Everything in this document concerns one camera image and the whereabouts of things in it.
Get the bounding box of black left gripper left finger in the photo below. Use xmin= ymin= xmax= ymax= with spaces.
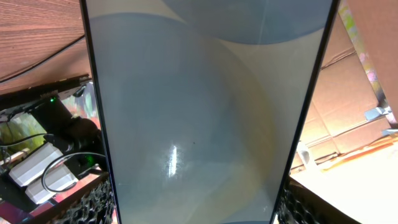
xmin=27 ymin=171 xmax=116 ymax=224

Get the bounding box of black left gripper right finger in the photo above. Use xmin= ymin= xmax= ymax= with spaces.
xmin=276 ymin=177 xmax=359 ymax=224

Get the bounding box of blue Samsung Galaxy smartphone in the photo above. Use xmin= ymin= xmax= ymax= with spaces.
xmin=80 ymin=0 xmax=338 ymax=224

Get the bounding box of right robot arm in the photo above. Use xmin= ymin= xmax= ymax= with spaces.
xmin=29 ymin=96 xmax=108 ymax=176

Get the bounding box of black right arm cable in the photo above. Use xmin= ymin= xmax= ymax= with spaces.
xmin=0 ymin=133 xmax=107 ymax=194

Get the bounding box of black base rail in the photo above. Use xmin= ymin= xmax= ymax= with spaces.
xmin=1 ymin=74 xmax=92 ymax=110

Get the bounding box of black USB charging cable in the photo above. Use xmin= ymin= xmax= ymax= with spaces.
xmin=0 ymin=34 xmax=86 ymax=84

